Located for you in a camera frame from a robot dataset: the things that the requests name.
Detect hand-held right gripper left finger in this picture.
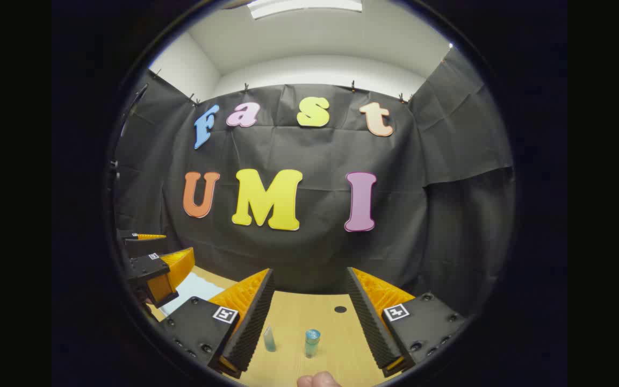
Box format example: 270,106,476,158
160,268,276,379

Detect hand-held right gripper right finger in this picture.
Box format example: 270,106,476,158
346,267,467,378

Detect light blue suitcase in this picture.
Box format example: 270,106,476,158
158,271,225,318

